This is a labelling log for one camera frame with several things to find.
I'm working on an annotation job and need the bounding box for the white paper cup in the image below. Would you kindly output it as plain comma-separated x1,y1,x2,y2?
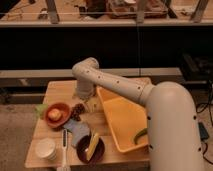
35,138,56,160

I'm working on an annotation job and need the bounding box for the yellow banana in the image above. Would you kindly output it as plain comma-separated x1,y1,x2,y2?
85,133,99,160

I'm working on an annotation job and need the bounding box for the orange fruit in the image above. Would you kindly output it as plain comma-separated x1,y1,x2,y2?
48,109,62,121

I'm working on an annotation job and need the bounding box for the green small cup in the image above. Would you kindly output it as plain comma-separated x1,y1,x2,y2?
35,104,48,119

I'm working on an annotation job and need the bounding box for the black foot pedal box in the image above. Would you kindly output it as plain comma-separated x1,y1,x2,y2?
198,122,209,140

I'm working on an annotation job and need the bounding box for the dark maroon bowl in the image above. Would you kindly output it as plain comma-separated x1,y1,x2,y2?
76,135,105,164

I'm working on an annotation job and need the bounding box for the blue grey cloth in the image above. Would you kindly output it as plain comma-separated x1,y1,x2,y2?
64,119,90,148

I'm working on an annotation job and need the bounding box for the white handled brush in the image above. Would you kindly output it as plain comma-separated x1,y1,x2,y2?
57,129,71,171

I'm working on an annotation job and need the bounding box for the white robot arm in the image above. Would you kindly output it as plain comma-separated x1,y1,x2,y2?
72,57,204,171

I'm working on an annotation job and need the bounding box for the brown grape bunch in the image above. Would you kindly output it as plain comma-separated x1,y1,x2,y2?
71,103,86,121

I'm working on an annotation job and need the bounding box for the wooden table board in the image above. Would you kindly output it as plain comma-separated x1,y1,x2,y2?
25,80,149,168

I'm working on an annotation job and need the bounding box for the yellow plastic tray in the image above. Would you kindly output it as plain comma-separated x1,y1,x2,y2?
97,87,148,153

